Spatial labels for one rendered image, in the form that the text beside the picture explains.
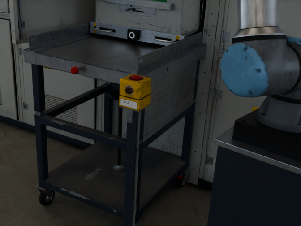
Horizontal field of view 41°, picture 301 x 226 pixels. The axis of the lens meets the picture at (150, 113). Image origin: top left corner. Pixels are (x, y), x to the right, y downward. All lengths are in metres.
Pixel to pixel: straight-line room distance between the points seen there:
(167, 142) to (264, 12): 1.42
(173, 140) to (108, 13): 0.83
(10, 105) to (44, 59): 1.33
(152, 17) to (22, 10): 0.62
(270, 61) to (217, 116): 1.13
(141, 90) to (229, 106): 0.94
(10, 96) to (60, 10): 1.07
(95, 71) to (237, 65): 0.72
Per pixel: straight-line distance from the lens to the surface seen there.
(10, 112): 3.14
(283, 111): 1.27
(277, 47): 1.13
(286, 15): 2.00
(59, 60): 1.77
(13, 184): 2.46
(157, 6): 1.94
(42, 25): 2.14
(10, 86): 3.06
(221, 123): 2.21
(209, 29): 2.13
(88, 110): 2.63
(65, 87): 2.69
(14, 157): 2.74
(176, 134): 2.36
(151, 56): 1.63
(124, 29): 2.07
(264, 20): 1.14
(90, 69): 1.67
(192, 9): 2.04
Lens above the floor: 1.30
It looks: 22 degrees down
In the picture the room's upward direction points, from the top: 4 degrees clockwise
